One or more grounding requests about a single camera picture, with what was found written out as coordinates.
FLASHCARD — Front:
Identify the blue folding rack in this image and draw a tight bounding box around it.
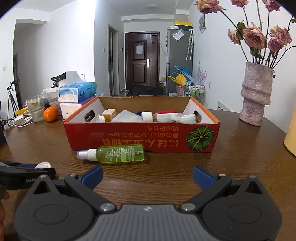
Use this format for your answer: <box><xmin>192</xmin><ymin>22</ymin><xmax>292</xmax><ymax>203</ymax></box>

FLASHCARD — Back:
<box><xmin>172</xmin><ymin>65</ymin><xmax>191</xmax><ymax>79</ymax></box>

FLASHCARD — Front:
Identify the yellow box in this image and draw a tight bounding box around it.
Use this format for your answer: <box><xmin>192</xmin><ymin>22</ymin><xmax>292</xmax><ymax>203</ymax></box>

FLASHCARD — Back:
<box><xmin>174</xmin><ymin>21</ymin><xmax>193</xmax><ymax>29</ymax></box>

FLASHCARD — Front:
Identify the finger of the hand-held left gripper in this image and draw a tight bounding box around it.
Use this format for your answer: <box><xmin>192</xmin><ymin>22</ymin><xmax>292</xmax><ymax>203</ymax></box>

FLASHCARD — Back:
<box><xmin>0</xmin><ymin>161</ymin><xmax>40</xmax><ymax>169</ymax></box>
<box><xmin>0</xmin><ymin>168</ymin><xmax>56</xmax><ymax>191</ymax></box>

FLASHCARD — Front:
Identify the white charger cable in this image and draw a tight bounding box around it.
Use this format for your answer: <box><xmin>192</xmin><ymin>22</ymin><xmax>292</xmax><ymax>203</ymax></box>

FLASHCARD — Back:
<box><xmin>8</xmin><ymin>115</ymin><xmax>34</xmax><ymax>127</ymax></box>

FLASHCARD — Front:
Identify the red cardboard box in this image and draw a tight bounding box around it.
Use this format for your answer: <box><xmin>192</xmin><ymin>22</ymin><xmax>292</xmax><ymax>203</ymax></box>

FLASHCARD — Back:
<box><xmin>63</xmin><ymin>96</ymin><xmax>220</xmax><ymax>153</ymax></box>

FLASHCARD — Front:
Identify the blue tissue pack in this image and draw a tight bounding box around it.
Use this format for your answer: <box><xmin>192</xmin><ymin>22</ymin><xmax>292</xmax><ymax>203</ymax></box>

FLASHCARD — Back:
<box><xmin>58</xmin><ymin>71</ymin><xmax>97</xmax><ymax>103</ymax></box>

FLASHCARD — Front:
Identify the clear plastic bag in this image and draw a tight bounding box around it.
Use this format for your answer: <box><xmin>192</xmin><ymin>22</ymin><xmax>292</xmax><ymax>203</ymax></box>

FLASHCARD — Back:
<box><xmin>171</xmin><ymin>30</ymin><xmax>185</xmax><ymax>41</ymax></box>

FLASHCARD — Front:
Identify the white tissue pack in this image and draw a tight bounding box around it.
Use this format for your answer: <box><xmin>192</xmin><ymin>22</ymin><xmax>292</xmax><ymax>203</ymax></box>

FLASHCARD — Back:
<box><xmin>60</xmin><ymin>96</ymin><xmax>97</xmax><ymax>120</ymax></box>

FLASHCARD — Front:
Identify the green spray bottle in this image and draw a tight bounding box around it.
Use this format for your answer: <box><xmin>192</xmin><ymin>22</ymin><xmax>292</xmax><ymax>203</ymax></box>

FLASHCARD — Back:
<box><xmin>77</xmin><ymin>144</ymin><xmax>144</xmax><ymax>163</ymax></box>

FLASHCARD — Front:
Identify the white wall vent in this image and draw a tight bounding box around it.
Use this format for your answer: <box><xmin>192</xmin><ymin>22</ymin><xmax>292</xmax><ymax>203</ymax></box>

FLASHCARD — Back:
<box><xmin>217</xmin><ymin>101</ymin><xmax>232</xmax><ymax>112</ymax></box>

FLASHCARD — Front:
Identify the clear food container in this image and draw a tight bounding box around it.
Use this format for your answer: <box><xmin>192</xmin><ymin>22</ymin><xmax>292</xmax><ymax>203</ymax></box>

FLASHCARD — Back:
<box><xmin>45</xmin><ymin>86</ymin><xmax>61</xmax><ymax>115</ymax></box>

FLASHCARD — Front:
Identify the orange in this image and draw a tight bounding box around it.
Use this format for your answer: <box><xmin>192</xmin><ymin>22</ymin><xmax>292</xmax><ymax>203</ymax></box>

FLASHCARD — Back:
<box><xmin>43</xmin><ymin>107</ymin><xmax>59</xmax><ymax>122</ymax></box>

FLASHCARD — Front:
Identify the dark brown entrance door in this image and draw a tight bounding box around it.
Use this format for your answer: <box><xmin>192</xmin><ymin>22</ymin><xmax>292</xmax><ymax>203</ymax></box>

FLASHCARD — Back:
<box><xmin>125</xmin><ymin>32</ymin><xmax>160</xmax><ymax>91</ymax></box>

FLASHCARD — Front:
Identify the purple feather decoration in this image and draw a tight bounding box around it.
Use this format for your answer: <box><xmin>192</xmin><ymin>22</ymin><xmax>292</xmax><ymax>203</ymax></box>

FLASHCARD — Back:
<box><xmin>193</xmin><ymin>61</ymin><xmax>208</xmax><ymax>85</ymax></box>

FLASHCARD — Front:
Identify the grey refrigerator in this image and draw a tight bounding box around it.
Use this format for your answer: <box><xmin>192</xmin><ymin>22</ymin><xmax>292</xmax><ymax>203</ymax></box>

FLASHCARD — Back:
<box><xmin>166</xmin><ymin>27</ymin><xmax>195</xmax><ymax>96</ymax></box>

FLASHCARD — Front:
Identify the clear glass cup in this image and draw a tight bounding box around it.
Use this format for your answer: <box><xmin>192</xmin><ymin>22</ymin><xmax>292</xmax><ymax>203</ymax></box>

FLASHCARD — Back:
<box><xmin>26</xmin><ymin>95</ymin><xmax>45</xmax><ymax>123</ymax></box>

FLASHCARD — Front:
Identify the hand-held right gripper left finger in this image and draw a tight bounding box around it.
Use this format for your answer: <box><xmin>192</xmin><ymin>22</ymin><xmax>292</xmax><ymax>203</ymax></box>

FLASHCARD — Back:
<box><xmin>32</xmin><ymin>165</ymin><xmax>117</xmax><ymax>212</ymax></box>

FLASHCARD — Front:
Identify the black camera tripod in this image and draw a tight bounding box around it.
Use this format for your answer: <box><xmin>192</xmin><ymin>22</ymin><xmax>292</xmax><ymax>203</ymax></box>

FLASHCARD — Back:
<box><xmin>6</xmin><ymin>82</ymin><xmax>20</xmax><ymax>121</ymax></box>

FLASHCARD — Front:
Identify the person's left hand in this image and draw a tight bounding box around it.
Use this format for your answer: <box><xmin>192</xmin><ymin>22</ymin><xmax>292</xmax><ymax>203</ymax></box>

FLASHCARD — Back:
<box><xmin>0</xmin><ymin>191</ymin><xmax>11</xmax><ymax>233</ymax></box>

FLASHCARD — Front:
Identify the dried pink roses bouquet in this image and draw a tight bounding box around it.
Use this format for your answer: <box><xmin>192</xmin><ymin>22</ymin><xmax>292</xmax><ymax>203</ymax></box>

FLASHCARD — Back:
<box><xmin>194</xmin><ymin>0</ymin><xmax>296</xmax><ymax>69</ymax></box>

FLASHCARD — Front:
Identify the white folded umbrella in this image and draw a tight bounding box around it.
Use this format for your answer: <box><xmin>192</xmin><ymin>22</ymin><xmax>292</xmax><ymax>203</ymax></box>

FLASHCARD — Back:
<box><xmin>186</xmin><ymin>29</ymin><xmax>195</xmax><ymax>61</ymax></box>

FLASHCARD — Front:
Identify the metal rack with bottles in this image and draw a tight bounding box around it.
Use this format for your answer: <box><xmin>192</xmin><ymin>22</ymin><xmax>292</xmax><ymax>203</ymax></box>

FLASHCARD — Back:
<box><xmin>184</xmin><ymin>82</ymin><xmax>205</xmax><ymax>103</ymax></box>

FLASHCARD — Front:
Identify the grey interior door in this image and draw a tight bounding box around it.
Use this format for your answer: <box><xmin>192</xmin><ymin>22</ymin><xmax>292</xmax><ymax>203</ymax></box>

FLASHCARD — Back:
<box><xmin>109</xmin><ymin>25</ymin><xmax>119</xmax><ymax>96</ymax></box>

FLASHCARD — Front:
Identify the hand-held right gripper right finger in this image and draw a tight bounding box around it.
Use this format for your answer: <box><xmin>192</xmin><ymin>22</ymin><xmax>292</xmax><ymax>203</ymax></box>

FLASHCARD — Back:
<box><xmin>178</xmin><ymin>166</ymin><xmax>263</xmax><ymax>212</ymax></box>

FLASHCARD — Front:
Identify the pink ceramic vase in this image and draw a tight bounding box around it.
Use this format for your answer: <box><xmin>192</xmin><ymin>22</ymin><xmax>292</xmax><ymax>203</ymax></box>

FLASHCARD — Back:
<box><xmin>239</xmin><ymin>61</ymin><xmax>273</xmax><ymax>127</ymax></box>

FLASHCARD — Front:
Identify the yellow watering can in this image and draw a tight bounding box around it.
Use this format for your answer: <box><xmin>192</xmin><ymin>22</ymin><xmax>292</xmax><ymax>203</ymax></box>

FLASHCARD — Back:
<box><xmin>168</xmin><ymin>74</ymin><xmax>186</xmax><ymax>86</ymax></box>

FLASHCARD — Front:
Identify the clear cotton swab box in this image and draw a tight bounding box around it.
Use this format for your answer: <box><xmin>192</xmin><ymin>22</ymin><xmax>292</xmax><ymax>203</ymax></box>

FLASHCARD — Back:
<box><xmin>110</xmin><ymin>110</ymin><xmax>143</xmax><ymax>123</ymax></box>

